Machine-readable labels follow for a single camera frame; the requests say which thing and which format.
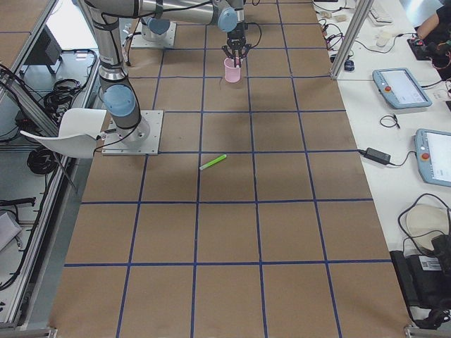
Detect black power brick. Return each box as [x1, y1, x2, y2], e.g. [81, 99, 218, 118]
[357, 147, 391, 165]

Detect lower teach pendant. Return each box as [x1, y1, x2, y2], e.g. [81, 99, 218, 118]
[414, 128, 450, 187]

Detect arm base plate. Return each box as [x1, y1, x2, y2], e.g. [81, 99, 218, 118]
[101, 110, 163, 156]
[131, 22, 177, 49]

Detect white chair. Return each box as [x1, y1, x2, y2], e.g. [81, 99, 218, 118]
[20, 108, 106, 159]

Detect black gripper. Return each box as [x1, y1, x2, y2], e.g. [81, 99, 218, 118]
[221, 30, 252, 63]

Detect upper teach pendant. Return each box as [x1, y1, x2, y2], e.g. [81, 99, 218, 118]
[372, 68, 432, 109]

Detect aluminium frame post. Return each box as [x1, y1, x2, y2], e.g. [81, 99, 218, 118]
[330, 0, 373, 80]

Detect green pen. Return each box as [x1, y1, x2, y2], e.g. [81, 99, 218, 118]
[199, 154, 227, 171]

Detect pink mesh cup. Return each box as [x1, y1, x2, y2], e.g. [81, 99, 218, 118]
[223, 58, 241, 83]

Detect teach pendant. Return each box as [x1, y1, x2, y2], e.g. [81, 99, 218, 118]
[372, 68, 432, 109]
[414, 128, 450, 187]

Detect small blue device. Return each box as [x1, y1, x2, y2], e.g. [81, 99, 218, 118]
[344, 60, 355, 72]

